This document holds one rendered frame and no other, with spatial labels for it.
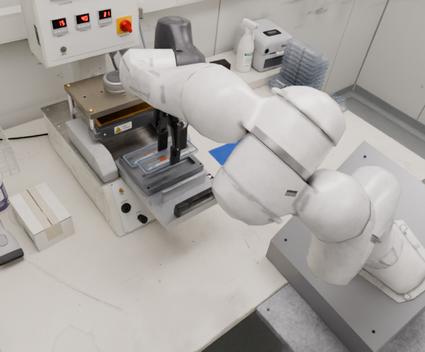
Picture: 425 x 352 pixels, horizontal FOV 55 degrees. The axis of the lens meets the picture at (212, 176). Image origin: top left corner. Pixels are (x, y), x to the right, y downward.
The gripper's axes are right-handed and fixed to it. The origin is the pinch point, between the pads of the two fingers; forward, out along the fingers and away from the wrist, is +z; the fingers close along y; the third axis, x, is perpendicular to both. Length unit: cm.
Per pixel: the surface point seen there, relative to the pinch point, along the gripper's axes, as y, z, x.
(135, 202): -5.1, 23.3, -8.7
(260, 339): 37, 106, 31
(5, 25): -72, -9, -18
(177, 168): 0.8, 8.9, 3.0
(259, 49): -51, 17, 89
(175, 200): 10.2, 9.7, -4.3
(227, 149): -16, 32, 42
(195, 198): 15.6, 5.6, -1.5
